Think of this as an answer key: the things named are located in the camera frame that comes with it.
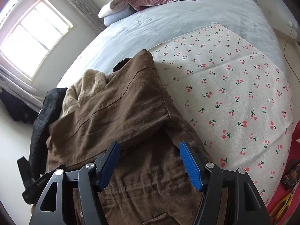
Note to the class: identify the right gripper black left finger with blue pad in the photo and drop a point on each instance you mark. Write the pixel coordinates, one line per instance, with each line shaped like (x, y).
(56, 203)

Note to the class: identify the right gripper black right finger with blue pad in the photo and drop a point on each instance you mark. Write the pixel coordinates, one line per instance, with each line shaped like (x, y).
(228, 197)

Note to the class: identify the brown jacket with fleece collar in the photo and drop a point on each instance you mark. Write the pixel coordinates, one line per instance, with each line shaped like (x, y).
(149, 184)

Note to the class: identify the person's left hand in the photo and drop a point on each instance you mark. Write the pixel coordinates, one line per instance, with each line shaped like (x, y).
(33, 208)

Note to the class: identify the yellow scissors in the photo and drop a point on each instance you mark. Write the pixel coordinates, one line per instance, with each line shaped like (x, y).
(282, 207)

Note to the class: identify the red plastic stool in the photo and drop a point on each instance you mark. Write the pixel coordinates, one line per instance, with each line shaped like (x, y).
(281, 192)

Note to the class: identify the dark snack packet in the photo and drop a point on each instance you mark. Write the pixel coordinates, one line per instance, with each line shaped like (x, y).
(291, 178)

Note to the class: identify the black garment on bed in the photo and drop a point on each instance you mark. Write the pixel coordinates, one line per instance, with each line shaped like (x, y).
(50, 112)

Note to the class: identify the grey curtain left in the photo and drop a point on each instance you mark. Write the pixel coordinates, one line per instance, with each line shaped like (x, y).
(29, 95)

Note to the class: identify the cherry print white blanket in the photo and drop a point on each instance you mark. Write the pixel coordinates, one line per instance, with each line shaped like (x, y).
(237, 100)

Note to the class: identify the bright window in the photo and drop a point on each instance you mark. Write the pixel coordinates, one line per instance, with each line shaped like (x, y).
(33, 37)

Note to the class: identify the light blue bed cover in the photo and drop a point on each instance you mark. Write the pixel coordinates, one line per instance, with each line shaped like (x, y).
(155, 25)

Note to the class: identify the folded light blue blanket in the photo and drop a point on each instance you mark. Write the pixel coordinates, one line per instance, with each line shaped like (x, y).
(127, 11)

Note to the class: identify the grey patterned curtain right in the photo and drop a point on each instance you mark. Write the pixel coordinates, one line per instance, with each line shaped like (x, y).
(90, 13)

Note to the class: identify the folded white blanket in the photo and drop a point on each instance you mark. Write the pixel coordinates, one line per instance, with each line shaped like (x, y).
(113, 7)

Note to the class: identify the dark clothes hanging on wall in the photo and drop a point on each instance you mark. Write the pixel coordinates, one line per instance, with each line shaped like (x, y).
(17, 109)

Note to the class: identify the wall socket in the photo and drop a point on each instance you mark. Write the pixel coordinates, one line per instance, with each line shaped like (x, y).
(268, 12)

